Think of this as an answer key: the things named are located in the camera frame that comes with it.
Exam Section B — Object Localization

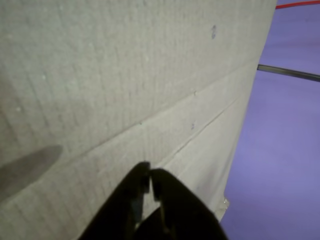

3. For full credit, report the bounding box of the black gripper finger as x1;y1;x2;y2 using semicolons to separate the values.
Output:
77;161;152;240
133;167;230;240

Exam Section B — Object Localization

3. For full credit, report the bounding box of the brown cardboard sheet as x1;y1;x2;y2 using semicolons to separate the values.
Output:
0;0;278;240

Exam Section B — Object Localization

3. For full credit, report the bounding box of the black metal rod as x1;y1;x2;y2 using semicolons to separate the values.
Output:
257;63;320;83

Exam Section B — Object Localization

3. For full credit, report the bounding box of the red cable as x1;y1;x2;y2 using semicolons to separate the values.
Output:
274;0;320;10

